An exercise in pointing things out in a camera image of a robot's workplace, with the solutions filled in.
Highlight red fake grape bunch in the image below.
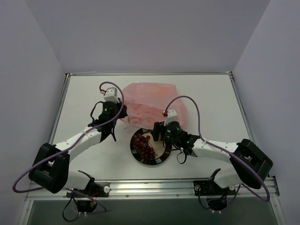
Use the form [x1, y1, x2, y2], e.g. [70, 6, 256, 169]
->
[132, 134, 156, 163]

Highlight pink plastic bag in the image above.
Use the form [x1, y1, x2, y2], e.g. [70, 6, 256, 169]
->
[121, 82, 179, 129]

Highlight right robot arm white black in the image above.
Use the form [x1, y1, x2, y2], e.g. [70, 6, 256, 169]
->
[151, 121, 273, 194]

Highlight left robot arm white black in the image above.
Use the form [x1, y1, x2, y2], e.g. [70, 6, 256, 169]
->
[29, 101, 127, 196]

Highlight round plate dark rim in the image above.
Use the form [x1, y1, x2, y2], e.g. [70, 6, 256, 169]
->
[130, 128, 172, 167]

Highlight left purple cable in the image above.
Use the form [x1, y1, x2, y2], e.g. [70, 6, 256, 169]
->
[12, 81, 125, 214]

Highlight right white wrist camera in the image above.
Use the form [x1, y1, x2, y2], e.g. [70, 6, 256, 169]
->
[163, 109, 178, 126]

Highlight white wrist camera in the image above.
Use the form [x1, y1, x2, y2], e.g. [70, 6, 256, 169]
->
[100, 87, 119, 103]
[163, 109, 178, 126]

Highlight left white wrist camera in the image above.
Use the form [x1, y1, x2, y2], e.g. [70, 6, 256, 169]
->
[100, 87, 119, 103]

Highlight aluminium front rail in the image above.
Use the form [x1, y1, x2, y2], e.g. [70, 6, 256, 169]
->
[25, 177, 279, 201]

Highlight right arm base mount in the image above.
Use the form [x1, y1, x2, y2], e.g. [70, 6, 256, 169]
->
[193, 168, 236, 196]

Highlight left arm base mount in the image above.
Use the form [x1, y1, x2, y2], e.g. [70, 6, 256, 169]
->
[63, 171, 111, 198]

